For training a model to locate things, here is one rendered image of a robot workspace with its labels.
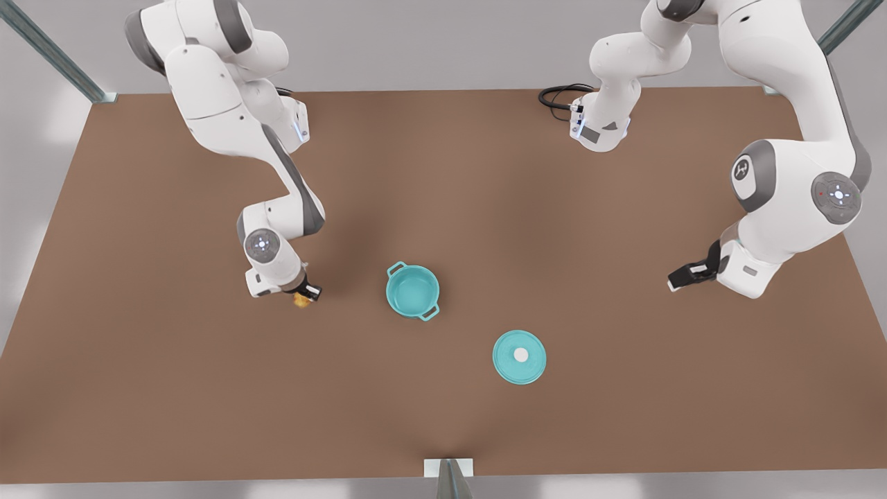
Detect teal pot lid white knob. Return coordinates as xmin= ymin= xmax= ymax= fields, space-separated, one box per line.
xmin=492 ymin=330 xmax=547 ymax=385

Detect teal pot with handles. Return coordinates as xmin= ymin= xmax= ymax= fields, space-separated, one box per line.
xmin=385 ymin=261 xmax=441 ymax=322

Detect silver frame post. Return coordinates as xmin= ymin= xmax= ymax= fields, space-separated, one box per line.
xmin=0 ymin=0 xmax=118 ymax=105
xmin=424 ymin=457 xmax=475 ymax=499
xmin=762 ymin=0 xmax=886 ymax=96

